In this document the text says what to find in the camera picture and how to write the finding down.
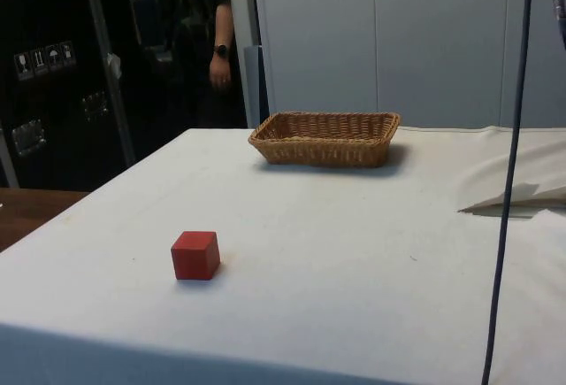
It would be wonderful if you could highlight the wicker basket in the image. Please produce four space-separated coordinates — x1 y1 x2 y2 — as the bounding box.
247 111 402 169

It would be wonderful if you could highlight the red cube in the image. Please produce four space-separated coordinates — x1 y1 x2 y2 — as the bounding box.
170 230 221 281

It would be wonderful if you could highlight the pale locker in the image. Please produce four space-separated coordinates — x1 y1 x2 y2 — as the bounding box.
251 0 377 128
373 0 506 129
500 0 566 130

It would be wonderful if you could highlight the person in black clothes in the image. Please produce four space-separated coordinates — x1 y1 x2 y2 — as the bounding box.
157 0 236 128

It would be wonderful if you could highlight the black cabinet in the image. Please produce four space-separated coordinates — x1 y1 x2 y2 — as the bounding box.
0 0 136 193

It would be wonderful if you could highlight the black cable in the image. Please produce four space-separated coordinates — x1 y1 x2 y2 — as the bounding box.
480 0 537 385

